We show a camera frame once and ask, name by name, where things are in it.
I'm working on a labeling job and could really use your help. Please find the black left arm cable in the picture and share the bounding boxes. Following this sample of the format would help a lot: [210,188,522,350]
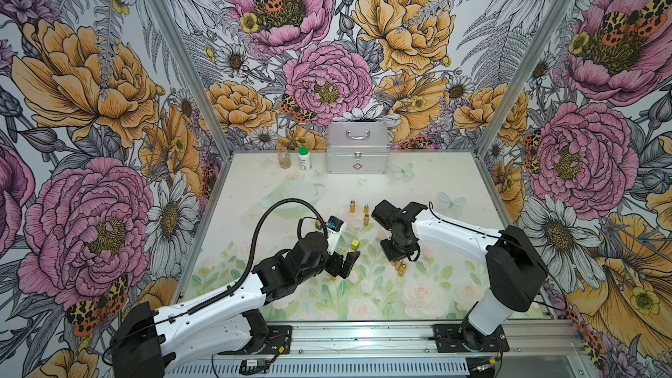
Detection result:
[185,198,329,316]

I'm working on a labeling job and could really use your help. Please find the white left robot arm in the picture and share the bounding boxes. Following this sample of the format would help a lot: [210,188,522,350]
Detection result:
[110,232,360,377]

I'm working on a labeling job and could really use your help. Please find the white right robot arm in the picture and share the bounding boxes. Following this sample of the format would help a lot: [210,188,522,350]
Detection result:
[371,199,551,353]

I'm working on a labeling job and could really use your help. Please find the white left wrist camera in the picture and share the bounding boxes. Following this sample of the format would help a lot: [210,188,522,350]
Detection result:
[327,215,347,255]

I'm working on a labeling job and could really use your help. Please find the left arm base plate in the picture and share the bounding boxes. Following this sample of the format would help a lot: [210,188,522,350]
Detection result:
[236,325,293,355]

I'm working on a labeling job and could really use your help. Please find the gold lipstick pair lower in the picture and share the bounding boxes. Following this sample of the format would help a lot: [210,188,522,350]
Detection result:
[394,261,408,278]

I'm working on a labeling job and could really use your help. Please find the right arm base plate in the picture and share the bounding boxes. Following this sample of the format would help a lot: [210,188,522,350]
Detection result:
[429,323,510,354]

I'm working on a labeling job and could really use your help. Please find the silver aluminium first aid case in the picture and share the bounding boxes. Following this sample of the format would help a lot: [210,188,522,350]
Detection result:
[327,122,390,174]

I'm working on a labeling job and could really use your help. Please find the white bottle green cap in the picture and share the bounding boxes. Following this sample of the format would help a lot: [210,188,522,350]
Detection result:
[299,146,312,171]

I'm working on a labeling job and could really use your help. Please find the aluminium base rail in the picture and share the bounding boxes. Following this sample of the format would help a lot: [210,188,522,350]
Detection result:
[169,320,598,377]

